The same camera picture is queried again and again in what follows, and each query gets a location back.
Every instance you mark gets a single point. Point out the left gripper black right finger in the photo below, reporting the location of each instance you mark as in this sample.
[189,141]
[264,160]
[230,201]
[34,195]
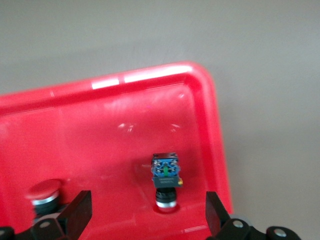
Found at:
[220,222]

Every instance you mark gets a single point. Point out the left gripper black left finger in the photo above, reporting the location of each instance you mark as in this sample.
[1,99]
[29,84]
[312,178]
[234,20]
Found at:
[75,217]

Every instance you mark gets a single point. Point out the red mushroom push button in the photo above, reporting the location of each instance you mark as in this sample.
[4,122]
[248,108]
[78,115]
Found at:
[166,180]
[43,191]

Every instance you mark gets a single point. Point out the red plastic tray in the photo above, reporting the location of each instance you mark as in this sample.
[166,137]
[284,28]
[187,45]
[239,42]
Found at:
[87,140]

